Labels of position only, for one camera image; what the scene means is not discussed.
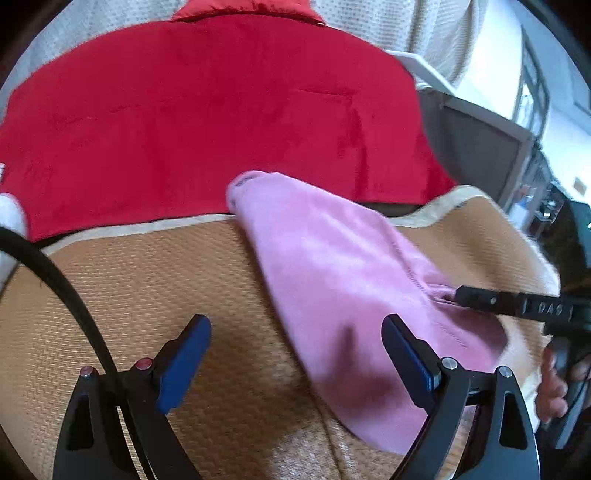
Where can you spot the person's right hand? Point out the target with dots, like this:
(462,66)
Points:
(549,392)

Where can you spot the white board panel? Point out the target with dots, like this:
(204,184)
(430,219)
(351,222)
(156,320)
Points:
(425,69)

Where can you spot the white quilted blanket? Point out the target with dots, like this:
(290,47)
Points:
(9,217)

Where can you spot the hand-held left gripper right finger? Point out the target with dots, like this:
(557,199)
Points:
(406,355)

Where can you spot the pink garment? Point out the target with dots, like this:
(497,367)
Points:
(323,258)

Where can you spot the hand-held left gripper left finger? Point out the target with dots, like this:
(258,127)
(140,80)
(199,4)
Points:
(184,364)

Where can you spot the window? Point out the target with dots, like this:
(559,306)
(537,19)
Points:
(531,87)

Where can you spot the red blanket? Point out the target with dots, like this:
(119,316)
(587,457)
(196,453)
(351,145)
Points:
(184,115)

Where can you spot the dotted beige curtain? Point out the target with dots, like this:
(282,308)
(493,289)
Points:
(415,27)

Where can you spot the woven straw mat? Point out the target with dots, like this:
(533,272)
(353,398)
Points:
(138,277)

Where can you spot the red pillow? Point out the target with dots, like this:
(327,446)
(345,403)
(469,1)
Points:
(240,9)

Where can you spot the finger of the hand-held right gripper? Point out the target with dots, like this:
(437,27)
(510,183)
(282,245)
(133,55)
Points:
(485,300)

